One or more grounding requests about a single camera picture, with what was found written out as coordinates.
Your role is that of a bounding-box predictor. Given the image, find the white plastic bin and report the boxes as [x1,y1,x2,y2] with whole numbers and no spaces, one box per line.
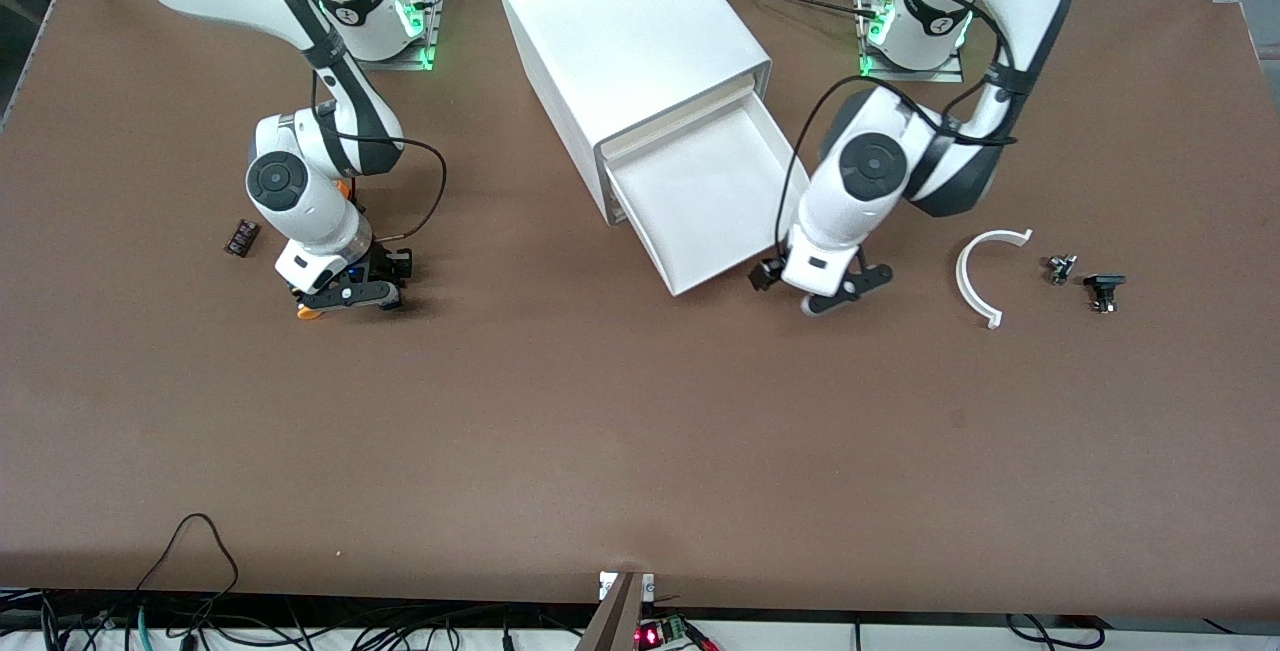
[605,91,813,297]

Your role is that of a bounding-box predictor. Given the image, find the cream white cabinet drawer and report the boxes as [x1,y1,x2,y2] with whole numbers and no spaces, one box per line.
[598,74,757,166]

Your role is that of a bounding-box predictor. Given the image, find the white drawer cabinet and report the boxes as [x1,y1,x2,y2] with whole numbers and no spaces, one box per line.
[492,0,773,227]

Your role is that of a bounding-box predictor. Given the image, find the circuit board with red light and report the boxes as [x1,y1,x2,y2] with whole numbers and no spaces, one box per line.
[635,614,718,651]

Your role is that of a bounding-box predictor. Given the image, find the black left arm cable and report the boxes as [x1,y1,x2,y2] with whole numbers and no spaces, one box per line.
[775,0,1019,262]

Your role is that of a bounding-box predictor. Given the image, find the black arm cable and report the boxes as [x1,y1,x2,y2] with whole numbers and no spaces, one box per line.
[775,0,1019,262]
[312,71,448,240]

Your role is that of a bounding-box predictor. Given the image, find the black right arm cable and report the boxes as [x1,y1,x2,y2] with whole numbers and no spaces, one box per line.
[312,71,448,240]

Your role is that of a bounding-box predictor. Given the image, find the white curved plastic bracket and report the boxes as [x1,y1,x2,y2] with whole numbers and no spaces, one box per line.
[955,228,1034,330]

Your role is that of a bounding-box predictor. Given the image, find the aluminium arm base plate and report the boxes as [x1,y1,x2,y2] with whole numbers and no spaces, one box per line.
[857,0,966,84]
[385,0,443,72]

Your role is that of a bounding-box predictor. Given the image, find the black looped cable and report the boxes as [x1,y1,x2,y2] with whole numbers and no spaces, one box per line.
[135,514,241,651]

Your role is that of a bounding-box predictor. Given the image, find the black capped switch component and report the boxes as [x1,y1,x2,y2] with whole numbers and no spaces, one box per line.
[1084,274,1127,314]

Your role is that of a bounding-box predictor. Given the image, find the grey camera mounting beam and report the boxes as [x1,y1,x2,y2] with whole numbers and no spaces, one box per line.
[575,571,656,651]

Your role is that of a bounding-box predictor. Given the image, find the black curved cable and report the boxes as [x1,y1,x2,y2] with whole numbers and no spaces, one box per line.
[1005,614,1107,651]

